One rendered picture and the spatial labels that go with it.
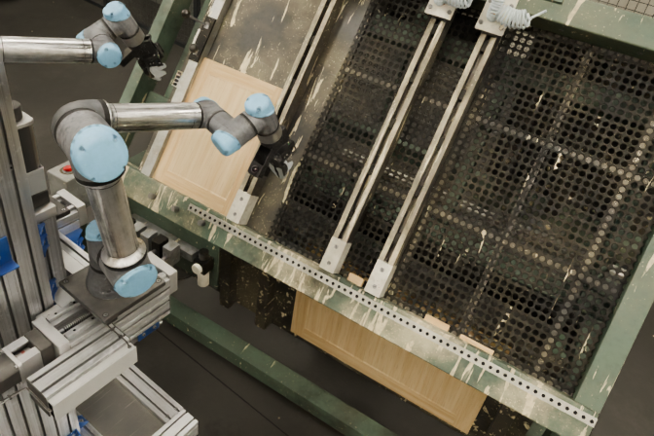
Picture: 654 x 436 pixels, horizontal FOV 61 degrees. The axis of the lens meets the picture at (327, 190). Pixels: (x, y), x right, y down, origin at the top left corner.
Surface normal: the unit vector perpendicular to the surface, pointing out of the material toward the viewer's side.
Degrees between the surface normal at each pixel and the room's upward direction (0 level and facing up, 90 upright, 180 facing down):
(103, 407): 0
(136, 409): 0
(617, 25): 55
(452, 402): 90
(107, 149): 82
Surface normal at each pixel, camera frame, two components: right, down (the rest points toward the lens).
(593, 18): -0.33, -0.11
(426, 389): -0.51, 0.44
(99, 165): 0.64, 0.41
